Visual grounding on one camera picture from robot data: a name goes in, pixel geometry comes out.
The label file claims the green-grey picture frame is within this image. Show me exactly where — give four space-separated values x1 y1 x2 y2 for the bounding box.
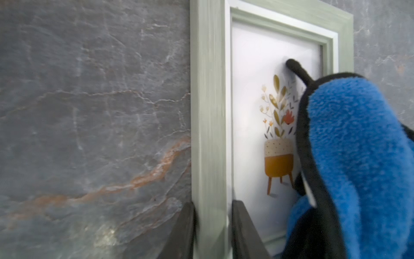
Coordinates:
190 1 354 259

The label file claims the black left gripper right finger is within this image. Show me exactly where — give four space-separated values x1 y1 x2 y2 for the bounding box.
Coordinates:
231 200 271 259

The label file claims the blue microfibre cloth black trim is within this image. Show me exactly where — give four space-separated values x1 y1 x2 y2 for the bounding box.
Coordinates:
281 59 414 259

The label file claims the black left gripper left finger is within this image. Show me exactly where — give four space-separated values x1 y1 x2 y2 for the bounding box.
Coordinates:
157 202 196 259

